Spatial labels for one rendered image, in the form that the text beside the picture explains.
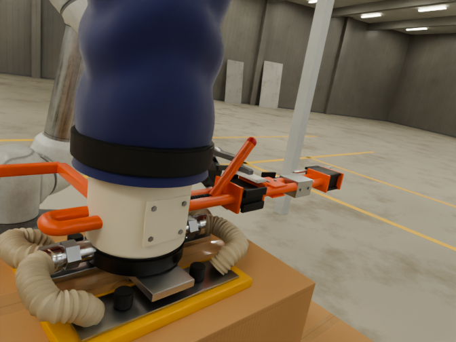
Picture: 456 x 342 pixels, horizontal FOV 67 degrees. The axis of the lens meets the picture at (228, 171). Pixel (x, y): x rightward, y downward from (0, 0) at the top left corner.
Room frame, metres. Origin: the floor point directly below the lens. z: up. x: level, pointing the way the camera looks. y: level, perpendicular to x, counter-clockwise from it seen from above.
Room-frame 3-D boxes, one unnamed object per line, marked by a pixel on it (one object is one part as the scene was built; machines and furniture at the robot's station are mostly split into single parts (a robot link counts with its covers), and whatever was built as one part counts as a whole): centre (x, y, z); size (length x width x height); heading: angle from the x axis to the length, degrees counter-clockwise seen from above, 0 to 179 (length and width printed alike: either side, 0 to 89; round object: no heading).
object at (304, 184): (0.89, -0.18, 1.17); 0.07 x 0.07 x 0.04; 46
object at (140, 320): (0.49, 0.07, 1.07); 0.34 x 0.10 x 0.05; 136
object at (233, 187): (0.73, -0.03, 1.18); 0.10 x 0.08 x 0.06; 46
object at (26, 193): (1.00, 0.65, 1.00); 0.18 x 0.16 x 0.22; 174
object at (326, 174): (0.98, -0.28, 1.17); 0.08 x 0.07 x 0.05; 136
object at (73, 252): (0.55, 0.14, 1.11); 0.34 x 0.25 x 0.06; 136
